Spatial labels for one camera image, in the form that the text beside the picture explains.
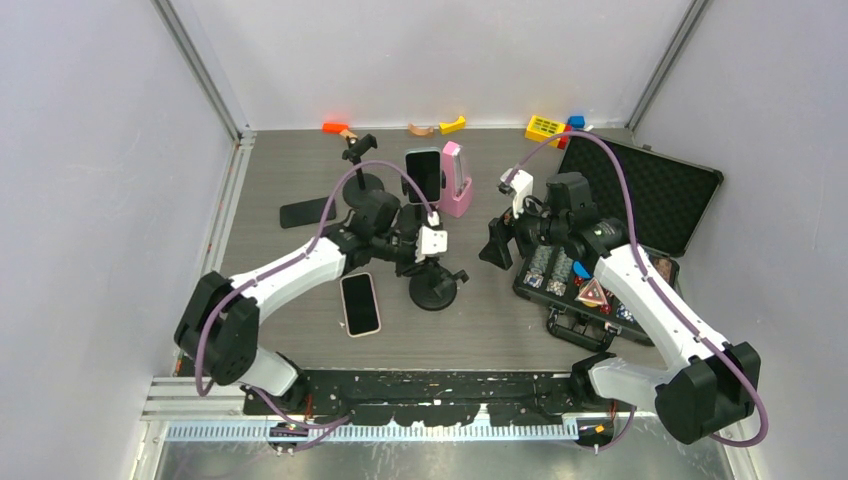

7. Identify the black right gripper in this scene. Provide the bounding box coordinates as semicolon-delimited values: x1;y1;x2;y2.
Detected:
480;188;569;269

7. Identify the black phone stand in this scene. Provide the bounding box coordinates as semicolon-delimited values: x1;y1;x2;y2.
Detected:
395;204;427;236
341;134;386;203
408;265;469;312

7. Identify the smartphone with cream case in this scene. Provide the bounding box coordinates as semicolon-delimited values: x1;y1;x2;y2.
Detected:
340;272;381;338

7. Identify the smartphone with clear case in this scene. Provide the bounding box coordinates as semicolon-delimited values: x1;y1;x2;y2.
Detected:
404;147;443;204

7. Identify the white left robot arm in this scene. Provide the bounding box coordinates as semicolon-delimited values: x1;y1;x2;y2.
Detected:
174;192;448;414

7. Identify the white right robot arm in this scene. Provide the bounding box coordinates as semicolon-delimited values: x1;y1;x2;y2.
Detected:
479;168;768;447

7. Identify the pink wedge stand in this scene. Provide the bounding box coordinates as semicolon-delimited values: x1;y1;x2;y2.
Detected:
438;141;473;218

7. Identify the purple poker chip stack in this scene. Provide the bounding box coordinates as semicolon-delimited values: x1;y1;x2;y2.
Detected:
528;245;553;275

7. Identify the blue-green poker chip stack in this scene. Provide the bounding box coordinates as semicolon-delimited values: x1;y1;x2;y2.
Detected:
551;250;573;283

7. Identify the blue round game chip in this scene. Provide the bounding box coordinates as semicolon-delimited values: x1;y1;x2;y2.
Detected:
572;261;592;280

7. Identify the black smartphone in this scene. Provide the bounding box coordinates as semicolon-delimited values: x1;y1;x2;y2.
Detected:
279;197;328;229

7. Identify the yellow toy brick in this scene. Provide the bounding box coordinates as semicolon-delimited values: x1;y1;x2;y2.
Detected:
524;115;567;147

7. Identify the red triangle game piece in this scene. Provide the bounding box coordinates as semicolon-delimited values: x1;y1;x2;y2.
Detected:
575;278;608;308

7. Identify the tan arch block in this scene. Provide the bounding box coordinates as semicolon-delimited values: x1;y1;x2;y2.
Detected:
407;123;435;138

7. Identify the yellow arch block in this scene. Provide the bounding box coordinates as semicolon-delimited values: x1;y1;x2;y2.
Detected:
438;115;467;135

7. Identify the blue toy brick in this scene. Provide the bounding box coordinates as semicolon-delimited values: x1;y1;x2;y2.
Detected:
567;115;587;130

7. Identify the orange wooden block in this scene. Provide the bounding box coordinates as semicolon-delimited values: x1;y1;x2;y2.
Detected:
321;122;349;134

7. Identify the black foam-lined case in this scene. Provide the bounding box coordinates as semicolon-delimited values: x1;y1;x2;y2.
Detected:
513;137;724;351

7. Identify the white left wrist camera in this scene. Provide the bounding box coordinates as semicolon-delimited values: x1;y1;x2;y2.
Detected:
415;225;448;263

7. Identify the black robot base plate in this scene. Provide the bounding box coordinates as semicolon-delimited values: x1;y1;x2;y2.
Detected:
244;370;628;427

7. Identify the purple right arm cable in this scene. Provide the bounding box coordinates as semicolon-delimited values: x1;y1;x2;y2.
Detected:
503;130;771;454

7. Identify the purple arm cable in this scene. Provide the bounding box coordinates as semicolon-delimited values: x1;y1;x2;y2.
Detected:
193;159;442;453
503;130;771;454

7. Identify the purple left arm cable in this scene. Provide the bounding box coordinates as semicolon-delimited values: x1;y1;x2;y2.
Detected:
193;159;442;453

